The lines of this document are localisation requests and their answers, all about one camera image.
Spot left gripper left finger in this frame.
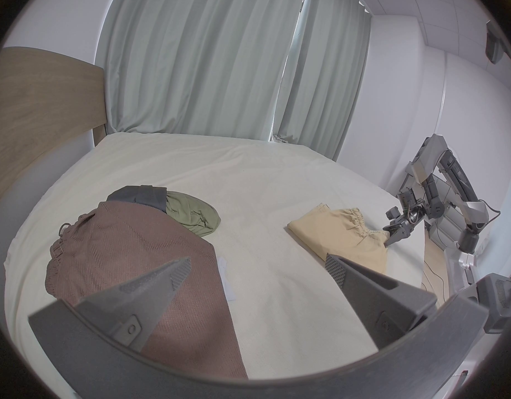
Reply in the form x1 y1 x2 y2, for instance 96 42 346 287
75 257 192 352

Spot brown garment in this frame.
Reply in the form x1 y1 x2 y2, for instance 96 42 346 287
45 201 249 380

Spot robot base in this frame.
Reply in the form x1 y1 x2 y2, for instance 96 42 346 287
422 204 511 336

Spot bed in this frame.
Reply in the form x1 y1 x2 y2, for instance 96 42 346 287
0 46 431 390

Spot pale green curtain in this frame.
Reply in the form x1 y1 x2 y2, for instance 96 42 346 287
95 0 312 136
274 0 372 163

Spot black garment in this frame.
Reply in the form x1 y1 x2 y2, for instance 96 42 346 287
107 185 168 214

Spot black cable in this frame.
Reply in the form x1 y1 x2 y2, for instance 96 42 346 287
480 200 502 223

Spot window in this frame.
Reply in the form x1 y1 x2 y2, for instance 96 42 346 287
269 9 303 141

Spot tan shorts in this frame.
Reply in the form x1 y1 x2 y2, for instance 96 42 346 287
287 203 391 275

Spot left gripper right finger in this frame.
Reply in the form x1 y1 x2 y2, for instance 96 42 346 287
324 253 438 352

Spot olive green garment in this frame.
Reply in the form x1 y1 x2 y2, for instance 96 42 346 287
164 191 221 238

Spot white garment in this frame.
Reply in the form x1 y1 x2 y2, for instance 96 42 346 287
216 256 235 302

